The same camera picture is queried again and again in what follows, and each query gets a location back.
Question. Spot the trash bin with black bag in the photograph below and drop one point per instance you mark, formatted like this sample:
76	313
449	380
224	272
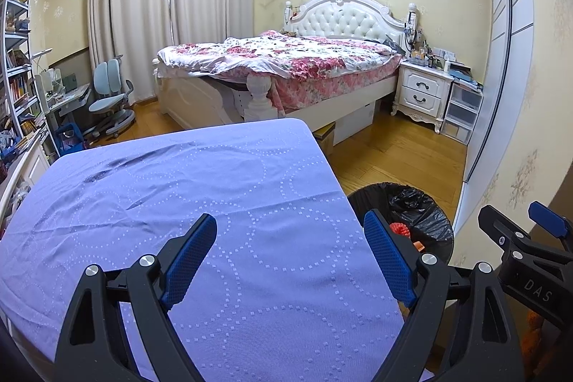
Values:
416	207

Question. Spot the white nightstand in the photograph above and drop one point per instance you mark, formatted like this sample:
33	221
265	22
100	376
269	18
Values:
423	89

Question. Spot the clutter of small bottles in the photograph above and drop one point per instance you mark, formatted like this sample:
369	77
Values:
425	55

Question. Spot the white bed with tufted headboard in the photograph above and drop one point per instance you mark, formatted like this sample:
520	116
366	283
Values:
344	17

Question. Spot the purple tablecloth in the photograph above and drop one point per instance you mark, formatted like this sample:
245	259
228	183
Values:
224	185

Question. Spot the white cabinet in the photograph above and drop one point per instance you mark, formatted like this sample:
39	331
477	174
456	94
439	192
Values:
31	167

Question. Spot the pink floral quilt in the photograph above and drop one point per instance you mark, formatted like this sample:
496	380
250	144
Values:
313	60

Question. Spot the white storage box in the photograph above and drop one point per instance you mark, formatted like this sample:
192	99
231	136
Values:
356	122

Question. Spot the stack of books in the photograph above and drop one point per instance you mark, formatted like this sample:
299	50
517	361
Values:
468	77

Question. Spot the cardboard box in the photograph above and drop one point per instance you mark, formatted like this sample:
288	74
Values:
326	138

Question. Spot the orange cloth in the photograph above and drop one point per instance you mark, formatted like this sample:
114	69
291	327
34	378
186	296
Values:
532	330

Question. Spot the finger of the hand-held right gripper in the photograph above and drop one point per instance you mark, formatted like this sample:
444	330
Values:
497	230
548	218

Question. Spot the white bookshelf with books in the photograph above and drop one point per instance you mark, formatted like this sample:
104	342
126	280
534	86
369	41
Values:
18	73

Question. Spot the pale blue desk chair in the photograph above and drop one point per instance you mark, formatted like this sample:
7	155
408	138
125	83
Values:
105	80

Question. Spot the white sliding wardrobe door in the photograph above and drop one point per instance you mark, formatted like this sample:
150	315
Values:
515	51

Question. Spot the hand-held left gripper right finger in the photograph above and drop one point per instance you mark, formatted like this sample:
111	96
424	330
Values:
389	261

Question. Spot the clear plastic drawer unit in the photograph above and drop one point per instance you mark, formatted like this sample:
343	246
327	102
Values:
461	111

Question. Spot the red foam fruit net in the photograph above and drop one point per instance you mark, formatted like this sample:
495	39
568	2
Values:
399	230

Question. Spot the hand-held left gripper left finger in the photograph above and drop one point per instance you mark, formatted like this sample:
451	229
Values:
188	261

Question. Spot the grey study desk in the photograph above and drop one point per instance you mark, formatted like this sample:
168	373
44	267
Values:
69	95

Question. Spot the orange wrapper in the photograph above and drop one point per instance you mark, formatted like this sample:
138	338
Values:
418	246

